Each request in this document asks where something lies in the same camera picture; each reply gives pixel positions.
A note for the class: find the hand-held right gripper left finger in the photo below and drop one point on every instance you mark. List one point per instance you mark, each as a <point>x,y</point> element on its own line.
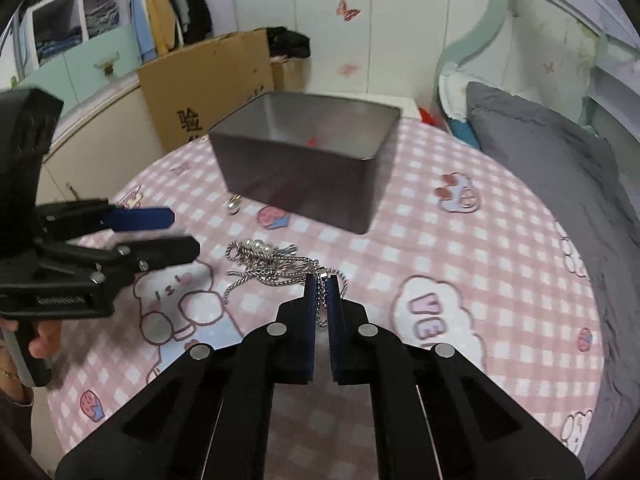
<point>314,300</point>

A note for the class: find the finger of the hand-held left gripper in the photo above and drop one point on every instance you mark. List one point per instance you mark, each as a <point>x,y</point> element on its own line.
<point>160,252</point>
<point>140,218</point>

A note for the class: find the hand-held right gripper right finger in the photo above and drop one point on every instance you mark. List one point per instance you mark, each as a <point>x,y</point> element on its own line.
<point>336,310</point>

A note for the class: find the grey metal box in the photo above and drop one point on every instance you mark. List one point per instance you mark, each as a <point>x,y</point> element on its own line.
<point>300,185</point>

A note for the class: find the person's left forearm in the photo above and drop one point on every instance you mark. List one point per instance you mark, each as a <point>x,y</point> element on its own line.
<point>12,410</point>

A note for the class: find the person's left hand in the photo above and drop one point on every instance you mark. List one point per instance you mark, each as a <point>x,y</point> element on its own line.
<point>45,339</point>

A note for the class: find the pearl earring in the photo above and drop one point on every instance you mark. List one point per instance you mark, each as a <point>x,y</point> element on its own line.
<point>233,203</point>

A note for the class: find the pink checked tablecloth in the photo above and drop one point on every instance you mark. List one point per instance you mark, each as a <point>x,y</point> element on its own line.
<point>450,285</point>

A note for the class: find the teal drawer cabinet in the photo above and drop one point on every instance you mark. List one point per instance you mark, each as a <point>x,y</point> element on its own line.
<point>85,57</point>

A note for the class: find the folded blue jeans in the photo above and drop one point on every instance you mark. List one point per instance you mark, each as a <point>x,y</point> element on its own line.
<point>60,45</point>

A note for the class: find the pine cone drawer pendant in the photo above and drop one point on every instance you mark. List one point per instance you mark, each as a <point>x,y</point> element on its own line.
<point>109,69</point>

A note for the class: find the large cardboard box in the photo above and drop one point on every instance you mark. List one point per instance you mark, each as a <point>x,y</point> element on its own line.
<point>210,75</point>

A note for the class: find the folded grey clothes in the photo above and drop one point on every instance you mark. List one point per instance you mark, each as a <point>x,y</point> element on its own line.
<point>102,17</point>

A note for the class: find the purple and white cubby shelf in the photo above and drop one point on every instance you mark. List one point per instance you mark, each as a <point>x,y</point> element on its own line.
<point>78,5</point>

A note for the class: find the light blue hanging shirt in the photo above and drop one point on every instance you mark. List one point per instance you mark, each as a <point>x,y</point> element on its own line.
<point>142,25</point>

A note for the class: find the yellow hanging shirt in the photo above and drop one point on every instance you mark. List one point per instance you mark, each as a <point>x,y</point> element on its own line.
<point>162,20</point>

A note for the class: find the small cardboard box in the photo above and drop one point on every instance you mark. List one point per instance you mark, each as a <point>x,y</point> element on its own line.
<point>287,77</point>

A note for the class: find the red cloth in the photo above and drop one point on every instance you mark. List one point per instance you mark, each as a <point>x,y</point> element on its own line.
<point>430,117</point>

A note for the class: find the white low platform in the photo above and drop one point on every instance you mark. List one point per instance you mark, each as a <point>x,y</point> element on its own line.
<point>411,107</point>

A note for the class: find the black hanging jacket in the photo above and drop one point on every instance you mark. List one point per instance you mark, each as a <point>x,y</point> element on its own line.
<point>197,10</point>

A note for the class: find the blue bed sheet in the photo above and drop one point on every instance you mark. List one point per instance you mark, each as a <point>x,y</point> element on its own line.
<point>465,135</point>

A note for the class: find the black bag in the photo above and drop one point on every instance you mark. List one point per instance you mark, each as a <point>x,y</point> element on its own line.
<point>290,42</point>

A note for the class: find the white pillow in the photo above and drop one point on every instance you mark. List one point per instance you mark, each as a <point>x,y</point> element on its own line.
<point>452,95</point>

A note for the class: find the grey blanket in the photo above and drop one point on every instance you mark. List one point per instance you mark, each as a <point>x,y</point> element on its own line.
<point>550,160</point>

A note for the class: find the pale wardrobe with butterflies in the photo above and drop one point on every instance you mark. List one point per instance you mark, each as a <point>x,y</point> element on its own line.
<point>390,35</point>

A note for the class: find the teal bunk bed frame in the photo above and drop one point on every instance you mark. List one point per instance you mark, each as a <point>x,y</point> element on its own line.
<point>492,10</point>

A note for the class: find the purple wall shelf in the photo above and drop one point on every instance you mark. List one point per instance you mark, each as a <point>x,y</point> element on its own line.
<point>617,92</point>

